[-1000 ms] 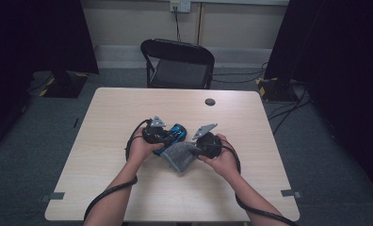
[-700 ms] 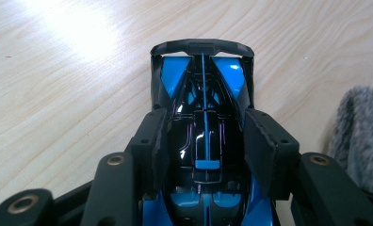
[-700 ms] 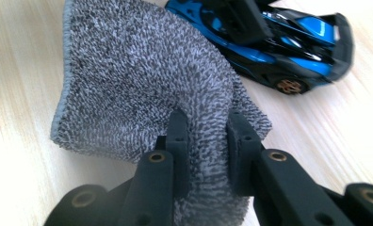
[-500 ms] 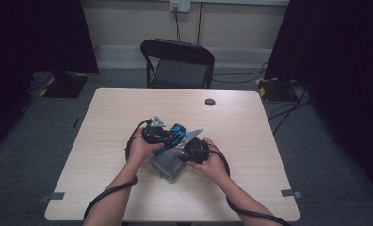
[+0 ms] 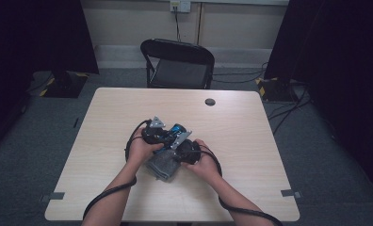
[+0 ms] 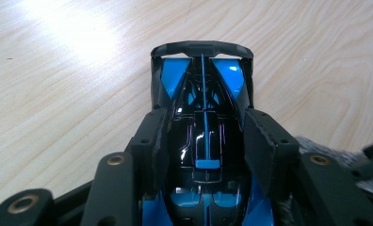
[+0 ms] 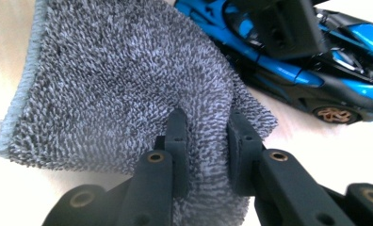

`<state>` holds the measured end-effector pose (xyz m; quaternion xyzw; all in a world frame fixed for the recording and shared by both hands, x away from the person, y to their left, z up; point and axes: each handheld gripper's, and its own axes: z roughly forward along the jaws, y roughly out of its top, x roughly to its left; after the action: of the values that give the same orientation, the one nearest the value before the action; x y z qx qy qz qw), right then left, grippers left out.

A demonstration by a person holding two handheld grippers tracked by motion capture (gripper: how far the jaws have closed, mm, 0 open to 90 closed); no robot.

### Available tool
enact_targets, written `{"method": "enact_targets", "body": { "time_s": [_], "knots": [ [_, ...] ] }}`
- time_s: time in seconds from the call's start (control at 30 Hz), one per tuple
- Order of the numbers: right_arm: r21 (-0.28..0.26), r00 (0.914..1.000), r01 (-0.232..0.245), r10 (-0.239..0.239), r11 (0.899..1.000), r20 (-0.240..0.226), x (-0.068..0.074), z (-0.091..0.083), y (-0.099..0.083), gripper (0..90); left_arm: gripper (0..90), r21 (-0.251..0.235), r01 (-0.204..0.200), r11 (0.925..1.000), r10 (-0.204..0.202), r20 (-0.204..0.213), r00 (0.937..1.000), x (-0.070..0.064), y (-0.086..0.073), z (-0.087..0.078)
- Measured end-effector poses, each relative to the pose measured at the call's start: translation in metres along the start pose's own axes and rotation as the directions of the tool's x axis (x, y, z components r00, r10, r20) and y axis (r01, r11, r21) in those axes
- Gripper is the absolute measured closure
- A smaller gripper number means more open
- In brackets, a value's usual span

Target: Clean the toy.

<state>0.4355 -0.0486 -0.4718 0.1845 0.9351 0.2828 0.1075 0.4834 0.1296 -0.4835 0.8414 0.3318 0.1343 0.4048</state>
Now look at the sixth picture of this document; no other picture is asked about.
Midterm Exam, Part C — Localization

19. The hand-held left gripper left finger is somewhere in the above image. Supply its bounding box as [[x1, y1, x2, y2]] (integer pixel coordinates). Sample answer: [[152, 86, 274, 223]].
[[124, 107, 170, 196]]

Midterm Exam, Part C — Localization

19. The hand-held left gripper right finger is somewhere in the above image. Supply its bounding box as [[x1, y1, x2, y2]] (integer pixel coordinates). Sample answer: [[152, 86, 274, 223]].
[[242, 107, 301, 202]]

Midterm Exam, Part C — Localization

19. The grey cloth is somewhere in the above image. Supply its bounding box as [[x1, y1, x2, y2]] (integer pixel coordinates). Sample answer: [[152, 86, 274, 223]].
[[275, 136, 373, 226]]

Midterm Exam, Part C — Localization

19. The blue toy car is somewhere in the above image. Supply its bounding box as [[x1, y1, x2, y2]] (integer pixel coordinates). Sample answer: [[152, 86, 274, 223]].
[[141, 40, 275, 226]]

